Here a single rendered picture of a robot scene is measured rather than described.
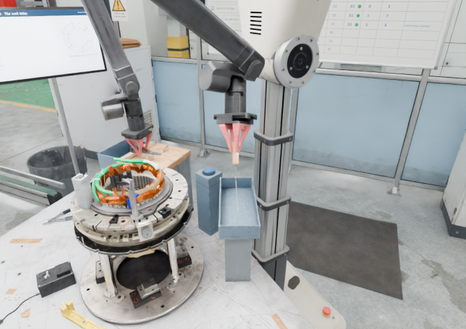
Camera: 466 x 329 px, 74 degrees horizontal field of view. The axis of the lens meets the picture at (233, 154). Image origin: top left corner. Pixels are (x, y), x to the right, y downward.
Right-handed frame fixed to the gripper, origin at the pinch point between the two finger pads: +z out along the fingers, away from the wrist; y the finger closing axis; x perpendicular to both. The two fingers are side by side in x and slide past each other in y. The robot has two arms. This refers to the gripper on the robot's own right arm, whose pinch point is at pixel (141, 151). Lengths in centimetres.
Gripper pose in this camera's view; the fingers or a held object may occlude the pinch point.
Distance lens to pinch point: 117.0
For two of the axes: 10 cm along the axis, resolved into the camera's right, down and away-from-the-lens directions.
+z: 0.4, 8.8, 4.7
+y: -4.1, 4.4, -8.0
